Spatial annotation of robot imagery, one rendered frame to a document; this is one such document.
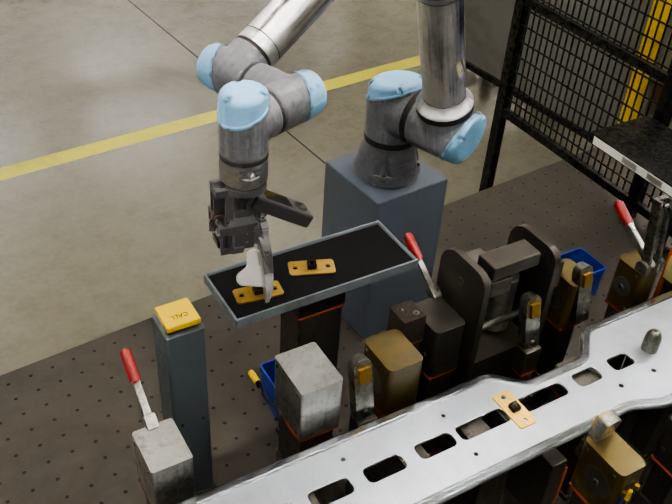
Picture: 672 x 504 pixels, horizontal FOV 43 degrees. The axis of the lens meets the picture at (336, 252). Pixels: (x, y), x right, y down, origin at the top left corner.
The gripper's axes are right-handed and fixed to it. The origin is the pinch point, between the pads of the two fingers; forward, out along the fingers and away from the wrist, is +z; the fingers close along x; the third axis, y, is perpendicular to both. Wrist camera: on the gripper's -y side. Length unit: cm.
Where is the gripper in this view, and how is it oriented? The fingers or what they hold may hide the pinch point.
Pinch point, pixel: (257, 274)
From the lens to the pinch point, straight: 145.4
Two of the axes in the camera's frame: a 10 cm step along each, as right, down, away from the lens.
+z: -0.6, 7.8, 6.2
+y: -9.2, 2.0, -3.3
